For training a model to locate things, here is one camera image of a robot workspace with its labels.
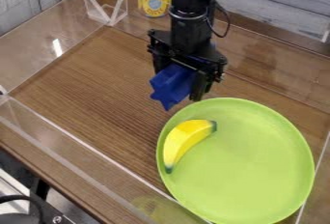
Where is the black cable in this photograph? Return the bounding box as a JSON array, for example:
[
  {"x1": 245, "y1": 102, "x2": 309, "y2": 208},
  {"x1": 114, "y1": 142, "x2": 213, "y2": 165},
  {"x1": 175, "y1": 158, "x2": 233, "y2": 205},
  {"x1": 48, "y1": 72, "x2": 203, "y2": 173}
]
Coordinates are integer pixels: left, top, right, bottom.
[{"x1": 0, "y1": 194, "x2": 44, "y2": 224}]

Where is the yellow toy banana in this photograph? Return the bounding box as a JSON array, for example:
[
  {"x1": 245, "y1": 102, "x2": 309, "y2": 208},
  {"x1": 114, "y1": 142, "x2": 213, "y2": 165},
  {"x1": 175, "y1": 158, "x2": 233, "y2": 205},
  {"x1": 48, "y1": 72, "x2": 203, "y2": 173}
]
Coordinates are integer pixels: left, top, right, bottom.
[{"x1": 163, "y1": 120, "x2": 218, "y2": 174}]

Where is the clear acrylic front wall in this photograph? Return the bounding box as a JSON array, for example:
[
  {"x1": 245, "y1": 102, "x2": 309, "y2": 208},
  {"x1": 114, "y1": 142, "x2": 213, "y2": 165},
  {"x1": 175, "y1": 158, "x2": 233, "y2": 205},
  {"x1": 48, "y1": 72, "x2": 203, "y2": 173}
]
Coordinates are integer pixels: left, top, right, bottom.
[{"x1": 0, "y1": 96, "x2": 209, "y2": 224}]

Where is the blue plastic block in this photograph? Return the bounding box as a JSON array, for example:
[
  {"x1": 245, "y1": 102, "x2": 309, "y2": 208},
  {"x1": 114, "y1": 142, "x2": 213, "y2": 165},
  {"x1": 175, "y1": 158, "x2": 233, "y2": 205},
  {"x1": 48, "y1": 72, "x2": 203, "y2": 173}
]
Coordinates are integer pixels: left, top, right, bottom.
[{"x1": 150, "y1": 64, "x2": 195, "y2": 111}]

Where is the black metal bracket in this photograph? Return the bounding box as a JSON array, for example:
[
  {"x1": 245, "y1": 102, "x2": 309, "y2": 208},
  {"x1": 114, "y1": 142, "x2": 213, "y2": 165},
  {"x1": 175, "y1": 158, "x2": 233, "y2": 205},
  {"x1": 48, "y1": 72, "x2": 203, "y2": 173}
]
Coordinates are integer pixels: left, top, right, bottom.
[{"x1": 42, "y1": 203, "x2": 77, "y2": 224}]

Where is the clear acrylic triangle bracket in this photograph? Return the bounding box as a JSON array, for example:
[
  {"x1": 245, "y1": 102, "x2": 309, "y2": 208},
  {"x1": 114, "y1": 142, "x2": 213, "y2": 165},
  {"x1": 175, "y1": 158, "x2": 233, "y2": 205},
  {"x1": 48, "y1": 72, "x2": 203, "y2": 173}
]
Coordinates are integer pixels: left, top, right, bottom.
[{"x1": 85, "y1": 0, "x2": 129, "y2": 27}]

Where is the green plate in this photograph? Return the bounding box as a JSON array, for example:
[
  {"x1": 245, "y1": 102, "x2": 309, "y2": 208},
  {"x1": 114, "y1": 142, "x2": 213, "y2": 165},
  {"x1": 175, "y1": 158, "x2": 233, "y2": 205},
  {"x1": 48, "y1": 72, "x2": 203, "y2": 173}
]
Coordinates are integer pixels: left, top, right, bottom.
[{"x1": 157, "y1": 98, "x2": 314, "y2": 224}]

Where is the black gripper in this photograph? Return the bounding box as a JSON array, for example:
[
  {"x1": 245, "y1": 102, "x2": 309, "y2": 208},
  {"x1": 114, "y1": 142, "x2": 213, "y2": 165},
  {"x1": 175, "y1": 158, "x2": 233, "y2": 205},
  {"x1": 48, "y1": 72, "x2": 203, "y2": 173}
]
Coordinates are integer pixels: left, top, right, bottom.
[{"x1": 147, "y1": 15, "x2": 229, "y2": 101}]

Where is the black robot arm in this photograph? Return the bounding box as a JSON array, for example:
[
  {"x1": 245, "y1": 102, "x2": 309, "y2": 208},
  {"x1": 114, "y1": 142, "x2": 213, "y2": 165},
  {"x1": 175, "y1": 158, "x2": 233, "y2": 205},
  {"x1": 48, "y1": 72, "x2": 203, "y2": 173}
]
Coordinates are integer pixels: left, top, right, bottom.
[{"x1": 149, "y1": 0, "x2": 228, "y2": 109}]

